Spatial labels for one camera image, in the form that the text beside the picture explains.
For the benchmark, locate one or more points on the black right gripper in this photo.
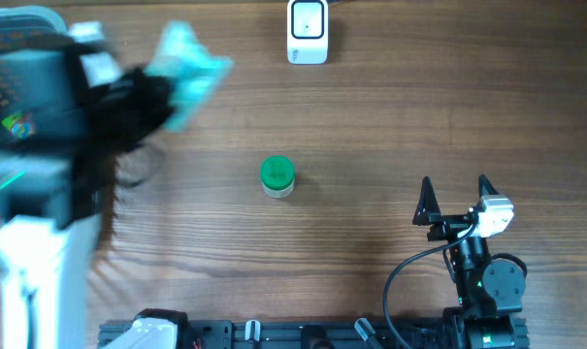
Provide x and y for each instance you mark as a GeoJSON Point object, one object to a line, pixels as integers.
{"type": "Point", "coordinates": [428, 213]}

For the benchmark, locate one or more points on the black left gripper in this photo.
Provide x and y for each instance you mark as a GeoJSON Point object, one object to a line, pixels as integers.
{"type": "Point", "coordinates": [149, 92]}

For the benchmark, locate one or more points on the teal wet wipes pack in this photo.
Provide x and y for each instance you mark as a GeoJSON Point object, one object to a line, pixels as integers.
{"type": "Point", "coordinates": [194, 73]}

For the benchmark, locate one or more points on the colourful Haribo candy bag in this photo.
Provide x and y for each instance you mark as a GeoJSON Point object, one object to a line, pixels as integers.
{"type": "Point", "coordinates": [20, 124]}

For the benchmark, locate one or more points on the green lid jar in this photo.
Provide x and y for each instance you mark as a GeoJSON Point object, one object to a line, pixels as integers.
{"type": "Point", "coordinates": [277, 176]}

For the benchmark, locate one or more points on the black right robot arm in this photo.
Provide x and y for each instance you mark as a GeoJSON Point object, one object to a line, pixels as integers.
{"type": "Point", "coordinates": [489, 286]}

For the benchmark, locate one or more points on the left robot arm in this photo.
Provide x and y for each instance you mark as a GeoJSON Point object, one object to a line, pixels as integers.
{"type": "Point", "coordinates": [42, 292]}

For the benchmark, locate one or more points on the white barcode scanner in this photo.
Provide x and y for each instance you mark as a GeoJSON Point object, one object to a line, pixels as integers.
{"type": "Point", "coordinates": [307, 32]}

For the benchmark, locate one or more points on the grey plastic basket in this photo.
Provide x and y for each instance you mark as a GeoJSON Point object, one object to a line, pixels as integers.
{"type": "Point", "coordinates": [11, 29]}

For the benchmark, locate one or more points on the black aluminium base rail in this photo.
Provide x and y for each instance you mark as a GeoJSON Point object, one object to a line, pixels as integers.
{"type": "Point", "coordinates": [322, 334]}

